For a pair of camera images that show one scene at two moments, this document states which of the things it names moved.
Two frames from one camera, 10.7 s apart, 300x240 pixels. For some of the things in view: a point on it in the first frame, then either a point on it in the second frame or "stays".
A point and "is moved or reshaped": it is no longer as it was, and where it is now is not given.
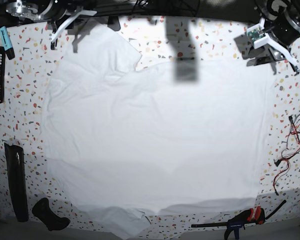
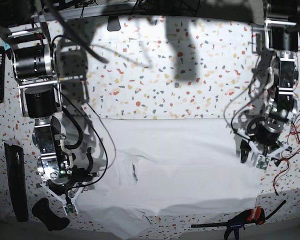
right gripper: [281, 19] -> [264, 135]
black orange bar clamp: [250, 216] stays
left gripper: [57, 9] -> [60, 178]
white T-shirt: [125, 143] is moved or reshaped
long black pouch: [15, 166] stays
